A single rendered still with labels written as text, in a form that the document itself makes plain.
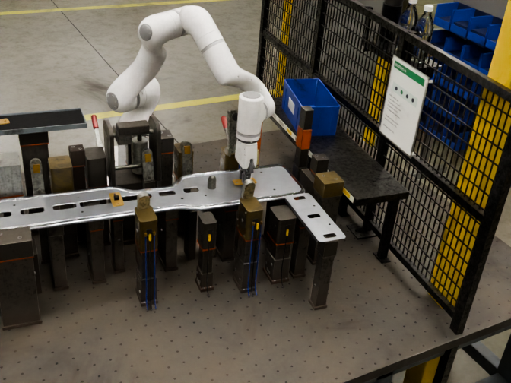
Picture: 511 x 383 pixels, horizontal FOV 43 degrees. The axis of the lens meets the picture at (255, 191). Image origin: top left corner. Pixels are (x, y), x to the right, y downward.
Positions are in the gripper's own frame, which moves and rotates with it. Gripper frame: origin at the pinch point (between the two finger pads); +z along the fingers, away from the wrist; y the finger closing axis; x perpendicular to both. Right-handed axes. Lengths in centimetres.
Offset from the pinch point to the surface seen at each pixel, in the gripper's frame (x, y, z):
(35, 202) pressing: -73, -5, 3
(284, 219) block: 6.2, 23.1, 5.0
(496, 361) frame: 103, 45, 80
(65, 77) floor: -22, -362, 103
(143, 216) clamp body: -41.7, 18.8, -1.6
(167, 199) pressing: -29.9, 4.2, 2.9
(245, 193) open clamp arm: -6.9, 17.7, -4.2
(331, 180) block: 26.9, 15.2, -3.0
